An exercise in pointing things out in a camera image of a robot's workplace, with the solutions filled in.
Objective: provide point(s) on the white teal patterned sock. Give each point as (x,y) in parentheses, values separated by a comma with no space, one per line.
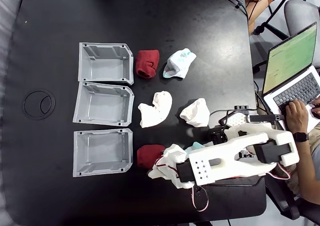
(195,146)
(178,64)

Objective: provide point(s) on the grey office chair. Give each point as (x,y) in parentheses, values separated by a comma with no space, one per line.
(300,16)

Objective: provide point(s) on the person's left hand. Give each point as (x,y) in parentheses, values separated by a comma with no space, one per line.
(297,116)

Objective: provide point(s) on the black office chair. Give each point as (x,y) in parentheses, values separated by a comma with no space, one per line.
(290,203)

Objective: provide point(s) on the silver laptop computer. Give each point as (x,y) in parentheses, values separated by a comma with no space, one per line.
(290,61)

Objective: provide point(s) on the large white sock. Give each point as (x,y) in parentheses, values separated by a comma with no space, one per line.
(156,111)

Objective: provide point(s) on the seated person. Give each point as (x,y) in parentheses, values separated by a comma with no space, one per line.
(257,9)

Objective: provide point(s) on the grey plastic storage bin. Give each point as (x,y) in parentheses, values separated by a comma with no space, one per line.
(102,152)
(105,64)
(102,103)

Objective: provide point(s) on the black chair base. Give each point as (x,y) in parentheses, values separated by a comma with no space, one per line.
(272,14)

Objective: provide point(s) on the crumpled white sock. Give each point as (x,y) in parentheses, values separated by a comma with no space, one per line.
(196,112)

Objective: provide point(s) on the person's right hand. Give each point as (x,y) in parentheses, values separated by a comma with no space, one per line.
(317,111)

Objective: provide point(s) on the black adapter bar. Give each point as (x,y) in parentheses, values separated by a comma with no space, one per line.
(265,118)

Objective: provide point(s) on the black wrist watch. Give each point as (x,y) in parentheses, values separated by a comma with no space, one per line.
(300,137)

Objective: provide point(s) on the dark red sock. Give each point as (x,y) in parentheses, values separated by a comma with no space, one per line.
(147,62)
(147,156)

